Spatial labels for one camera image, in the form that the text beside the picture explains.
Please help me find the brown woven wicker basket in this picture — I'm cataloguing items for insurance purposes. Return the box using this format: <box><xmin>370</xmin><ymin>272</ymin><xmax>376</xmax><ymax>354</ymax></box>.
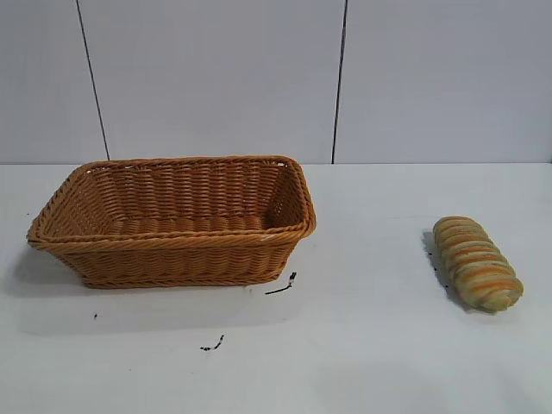
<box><xmin>26</xmin><ymin>154</ymin><xmax>318</xmax><ymax>290</ymax></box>

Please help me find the long striped bread loaf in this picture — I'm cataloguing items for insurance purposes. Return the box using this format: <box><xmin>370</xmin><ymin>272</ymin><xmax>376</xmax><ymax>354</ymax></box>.
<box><xmin>432</xmin><ymin>216</ymin><xmax>524</xmax><ymax>313</ymax></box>

